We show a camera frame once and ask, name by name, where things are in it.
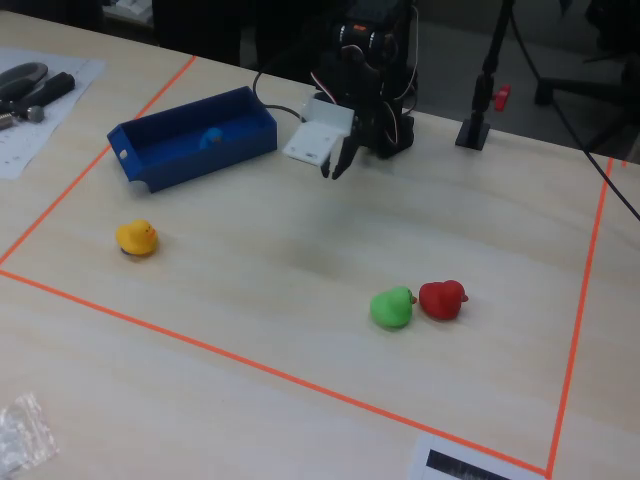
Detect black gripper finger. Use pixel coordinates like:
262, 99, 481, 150
320, 138, 349, 179
330, 141, 361, 180

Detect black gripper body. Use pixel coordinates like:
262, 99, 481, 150
342, 98, 385, 155

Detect blue rubber duck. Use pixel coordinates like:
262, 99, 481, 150
198, 126, 225, 150

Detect green rubber duck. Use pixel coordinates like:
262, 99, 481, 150
369, 285, 418, 330

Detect red rubber duck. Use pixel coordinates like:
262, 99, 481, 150
418, 279, 470, 322

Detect blue rectangular open box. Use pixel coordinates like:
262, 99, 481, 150
106, 85, 279, 194

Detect yellow rubber duck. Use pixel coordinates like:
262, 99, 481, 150
115, 219, 160, 257

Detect black office chair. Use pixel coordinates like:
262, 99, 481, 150
532, 0, 640, 151

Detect orange tape strip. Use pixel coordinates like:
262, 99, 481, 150
0, 268, 551, 476
546, 157, 615, 476
0, 54, 198, 266

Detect white background item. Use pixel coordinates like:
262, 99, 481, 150
102, 0, 154, 24

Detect white printed paper sheet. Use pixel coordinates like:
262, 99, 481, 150
0, 47, 107, 181

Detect white paper with black bar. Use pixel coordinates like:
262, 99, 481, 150
407, 432, 547, 480

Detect clear plastic bag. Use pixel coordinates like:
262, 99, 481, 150
0, 391, 60, 480

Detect white gripper camera housing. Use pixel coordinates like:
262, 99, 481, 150
281, 97, 356, 168

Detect red white servo wires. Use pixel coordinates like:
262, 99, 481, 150
309, 44, 419, 146

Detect black camera cable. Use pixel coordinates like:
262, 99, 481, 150
252, 37, 321, 124

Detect black camera stand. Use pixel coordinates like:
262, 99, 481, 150
454, 0, 519, 151

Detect long black cable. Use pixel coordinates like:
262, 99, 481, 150
507, 0, 640, 224

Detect black handled tool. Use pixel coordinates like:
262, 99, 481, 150
0, 71, 77, 120

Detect grey handled pliers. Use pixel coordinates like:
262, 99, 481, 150
0, 61, 50, 104

